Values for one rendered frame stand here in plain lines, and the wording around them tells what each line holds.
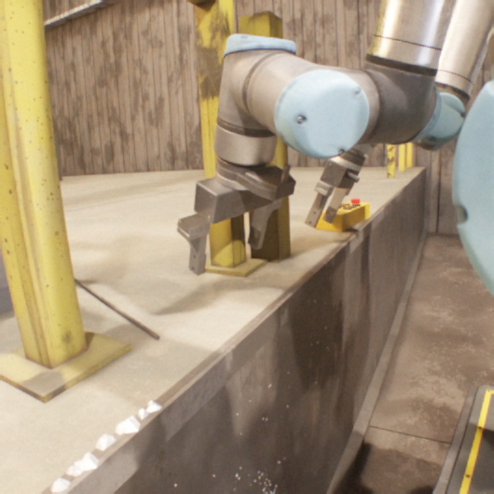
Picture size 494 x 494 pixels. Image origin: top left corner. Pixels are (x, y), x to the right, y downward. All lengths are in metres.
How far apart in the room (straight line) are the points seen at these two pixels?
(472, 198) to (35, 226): 0.36
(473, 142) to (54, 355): 0.41
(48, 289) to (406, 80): 0.45
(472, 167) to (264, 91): 0.28
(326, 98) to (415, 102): 0.14
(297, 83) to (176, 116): 5.27
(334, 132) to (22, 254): 0.33
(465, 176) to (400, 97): 0.29
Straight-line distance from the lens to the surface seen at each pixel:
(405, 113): 0.50
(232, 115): 0.52
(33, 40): 0.44
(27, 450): 0.36
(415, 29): 0.49
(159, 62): 5.93
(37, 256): 0.41
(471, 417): 1.04
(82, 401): 0.40
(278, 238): 0.74
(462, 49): 0.81
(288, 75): 0.42
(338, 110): 0.41
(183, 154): 5.59
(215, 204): 0.55
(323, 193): 0.84
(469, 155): 0.21
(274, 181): 0.53
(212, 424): 0.46
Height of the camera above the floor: 0.92
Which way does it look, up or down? 14 degrees down
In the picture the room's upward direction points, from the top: 3 degrees counter-clockwise
